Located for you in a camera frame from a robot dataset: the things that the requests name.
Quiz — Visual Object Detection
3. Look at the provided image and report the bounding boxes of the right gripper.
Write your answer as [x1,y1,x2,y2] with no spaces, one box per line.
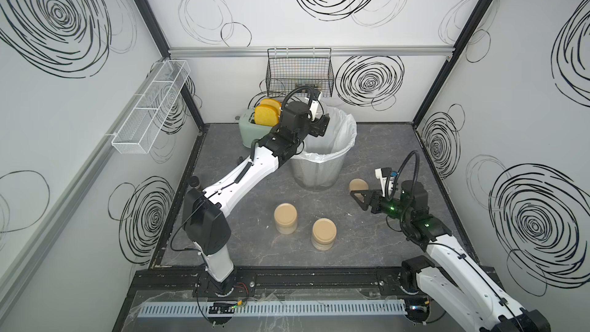
[349,188,411,223]

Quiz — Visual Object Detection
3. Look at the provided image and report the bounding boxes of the beige jar lid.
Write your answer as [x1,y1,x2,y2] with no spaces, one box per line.
[349,178,369,195]

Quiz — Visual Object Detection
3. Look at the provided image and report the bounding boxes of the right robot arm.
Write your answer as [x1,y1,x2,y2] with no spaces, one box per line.
[349,179,551,331]

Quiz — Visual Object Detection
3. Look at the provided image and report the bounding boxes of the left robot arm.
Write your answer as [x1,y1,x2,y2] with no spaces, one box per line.
[180,101,330,296]

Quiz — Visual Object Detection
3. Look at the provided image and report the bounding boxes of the rice jar middle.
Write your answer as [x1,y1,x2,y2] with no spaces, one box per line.
[311,218,337,251]

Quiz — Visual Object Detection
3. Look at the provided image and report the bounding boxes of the rice jar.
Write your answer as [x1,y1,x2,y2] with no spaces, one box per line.
[311,218,337,251]
[273,203,298,235]

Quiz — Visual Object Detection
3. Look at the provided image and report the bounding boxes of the rice jar left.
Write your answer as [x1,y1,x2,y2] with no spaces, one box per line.
[273,203,298,235]

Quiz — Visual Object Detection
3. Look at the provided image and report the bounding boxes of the white trash bag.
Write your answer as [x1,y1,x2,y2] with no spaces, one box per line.
[293,106,357,164]

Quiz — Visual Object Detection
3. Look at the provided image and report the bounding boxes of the front yellow toast slice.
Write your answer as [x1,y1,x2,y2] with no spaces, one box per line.
[254,105,280,127]

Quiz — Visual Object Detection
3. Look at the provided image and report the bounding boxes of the yellow toast slice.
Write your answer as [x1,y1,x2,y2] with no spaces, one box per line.
[260,98,281,110]
[254,105,280,127]

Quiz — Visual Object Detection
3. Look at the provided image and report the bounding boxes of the rear yellow toast slice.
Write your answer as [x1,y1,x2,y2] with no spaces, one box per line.
[260,98,281,110]

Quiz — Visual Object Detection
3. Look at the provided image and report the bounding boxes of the mint green toaster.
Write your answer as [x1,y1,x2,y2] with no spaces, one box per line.
[238,109,273,148]

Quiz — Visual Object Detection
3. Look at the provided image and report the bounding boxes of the dark spice bottle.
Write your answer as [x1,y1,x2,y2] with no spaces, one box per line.
[187,175,201,190]

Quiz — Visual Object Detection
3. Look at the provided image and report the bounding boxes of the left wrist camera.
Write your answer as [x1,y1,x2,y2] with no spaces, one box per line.
[306,92,324,121]

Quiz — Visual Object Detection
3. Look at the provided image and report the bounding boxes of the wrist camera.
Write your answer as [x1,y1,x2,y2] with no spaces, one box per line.
[374,168,398,197]
[306,92,324,121]

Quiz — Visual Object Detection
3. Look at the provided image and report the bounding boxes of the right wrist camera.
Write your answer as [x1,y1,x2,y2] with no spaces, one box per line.
[374,168,398,197]

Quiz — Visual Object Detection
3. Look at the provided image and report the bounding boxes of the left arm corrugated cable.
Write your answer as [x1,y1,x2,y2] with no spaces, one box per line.
[280,85,319,116]

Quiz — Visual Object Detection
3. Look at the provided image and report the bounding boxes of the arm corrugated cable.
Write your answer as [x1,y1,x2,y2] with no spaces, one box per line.
[280,85,319,116]
[395,150,421,195]

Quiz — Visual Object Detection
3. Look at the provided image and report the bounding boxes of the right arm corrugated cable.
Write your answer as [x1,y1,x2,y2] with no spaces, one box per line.
[395,150,421,195]

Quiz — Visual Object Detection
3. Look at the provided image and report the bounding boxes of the black wire wall basket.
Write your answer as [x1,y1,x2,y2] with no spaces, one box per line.
[265,47,335,97]

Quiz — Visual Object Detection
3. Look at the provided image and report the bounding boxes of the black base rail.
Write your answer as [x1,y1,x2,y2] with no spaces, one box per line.
[130,266,421,297]

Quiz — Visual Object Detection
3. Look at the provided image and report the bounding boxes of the white mesh wall shelf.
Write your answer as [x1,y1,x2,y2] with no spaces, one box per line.
[112,59,190,155]

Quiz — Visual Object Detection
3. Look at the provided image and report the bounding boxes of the white slotted cable duct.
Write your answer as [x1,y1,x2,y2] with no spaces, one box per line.
[138,300,407,318]

